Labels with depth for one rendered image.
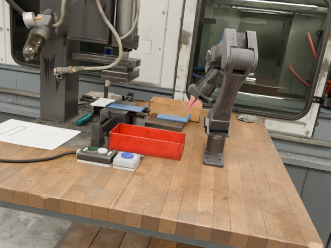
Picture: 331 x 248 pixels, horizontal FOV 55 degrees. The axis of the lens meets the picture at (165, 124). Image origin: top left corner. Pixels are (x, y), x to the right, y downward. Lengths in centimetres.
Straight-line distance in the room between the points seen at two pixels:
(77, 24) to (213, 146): 67
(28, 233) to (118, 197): 148
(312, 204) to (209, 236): 138
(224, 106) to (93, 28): 56
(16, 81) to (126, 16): 123
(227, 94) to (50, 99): 72
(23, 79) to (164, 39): 96
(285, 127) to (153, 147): 99
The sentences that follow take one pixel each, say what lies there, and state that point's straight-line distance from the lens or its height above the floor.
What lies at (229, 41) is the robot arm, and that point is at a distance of 97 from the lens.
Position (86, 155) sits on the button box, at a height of 93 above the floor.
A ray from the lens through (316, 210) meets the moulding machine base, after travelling 212.
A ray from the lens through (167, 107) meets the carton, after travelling 152.
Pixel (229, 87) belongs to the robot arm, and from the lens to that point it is 100.
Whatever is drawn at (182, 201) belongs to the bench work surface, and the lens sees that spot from 84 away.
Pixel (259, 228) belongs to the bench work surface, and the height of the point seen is 90.
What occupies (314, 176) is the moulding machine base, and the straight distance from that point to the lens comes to 202.
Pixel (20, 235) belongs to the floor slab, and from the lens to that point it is 225.
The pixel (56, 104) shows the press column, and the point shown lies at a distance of 136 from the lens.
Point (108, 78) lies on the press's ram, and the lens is 121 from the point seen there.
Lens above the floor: 132
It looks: 17 degrees down
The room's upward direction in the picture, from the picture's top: 7 degrees clockwise
